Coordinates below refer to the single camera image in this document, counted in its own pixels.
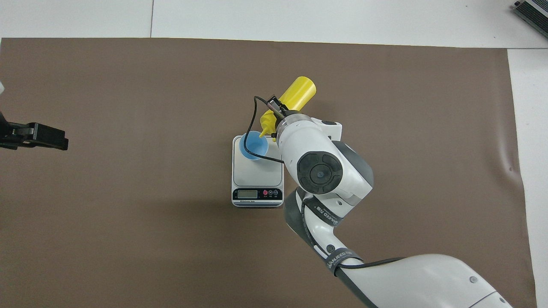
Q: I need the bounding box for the brown paper mat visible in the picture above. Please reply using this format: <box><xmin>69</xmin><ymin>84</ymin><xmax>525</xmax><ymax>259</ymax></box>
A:
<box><xmin>0</xmin><ymin>38</ymin><xmax>538</xmax><ymax>308</ymax></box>

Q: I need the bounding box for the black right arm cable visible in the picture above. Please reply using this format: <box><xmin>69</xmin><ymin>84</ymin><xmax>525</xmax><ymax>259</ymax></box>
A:
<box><xmin>246</xmin><ymin>96</ymin><xmax>405</xmax><ymax>271</ymax></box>

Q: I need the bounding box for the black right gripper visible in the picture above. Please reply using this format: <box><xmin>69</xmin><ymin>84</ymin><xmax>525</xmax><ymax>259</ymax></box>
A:
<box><xmin>271</xmin><ymin>102</ymin><xmax>301</xmax><ymax>142</ymax></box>

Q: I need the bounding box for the light blue plastic cup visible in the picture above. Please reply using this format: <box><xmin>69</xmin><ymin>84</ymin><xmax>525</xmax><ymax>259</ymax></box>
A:
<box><xmin>239</xmin><ymin>130</ymin><xmax>269</xmax><ymax>161</ymax></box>

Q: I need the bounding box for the silver digital kitchen scale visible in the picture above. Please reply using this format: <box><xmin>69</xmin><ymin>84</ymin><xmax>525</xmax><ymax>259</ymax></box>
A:
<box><xmin>232</xmin><ymin>135</ymin><xmax>284</xmax><ymax>208</ymax></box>

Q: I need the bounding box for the yellow squeeze bottle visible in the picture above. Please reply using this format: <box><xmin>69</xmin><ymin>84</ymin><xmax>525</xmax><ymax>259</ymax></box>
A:
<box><xmin>259</xmin><ymin>76</ymin><xmax>316</xmax><ymax>138</ymax></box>

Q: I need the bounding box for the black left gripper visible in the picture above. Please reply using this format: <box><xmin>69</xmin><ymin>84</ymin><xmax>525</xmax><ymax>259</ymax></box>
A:
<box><xmin>0</xmin><ymin>112</ymin><xmax>69</xmax><ymax>151</ymax></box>

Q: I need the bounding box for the grey metal device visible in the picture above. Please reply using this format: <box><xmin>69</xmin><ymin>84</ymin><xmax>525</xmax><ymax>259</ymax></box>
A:
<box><xmin>514</xmin><ymin>0</ymin><xmax>548</xmax><ymax>39</ymax></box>

